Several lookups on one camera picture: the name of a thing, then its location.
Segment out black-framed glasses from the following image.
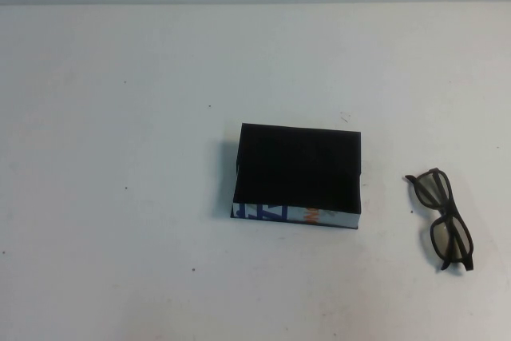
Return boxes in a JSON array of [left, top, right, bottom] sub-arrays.
[[404, 168, 477, 273]]

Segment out black-lined printed glasses case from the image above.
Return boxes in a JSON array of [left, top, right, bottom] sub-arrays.
[[230, 121, 363, 232]]

